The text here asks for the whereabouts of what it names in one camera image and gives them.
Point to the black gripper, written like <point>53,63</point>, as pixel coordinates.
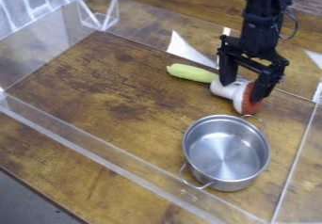
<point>268,63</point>

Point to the red and white toy mushroom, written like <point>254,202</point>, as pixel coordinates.
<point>238,92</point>

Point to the silver metal pot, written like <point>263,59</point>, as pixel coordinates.
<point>226,152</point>

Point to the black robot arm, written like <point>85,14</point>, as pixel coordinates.
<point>253,50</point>

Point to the green toy corn cob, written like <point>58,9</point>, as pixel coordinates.
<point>192,73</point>

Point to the clear acrylic enclosure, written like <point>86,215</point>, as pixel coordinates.
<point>93,114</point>

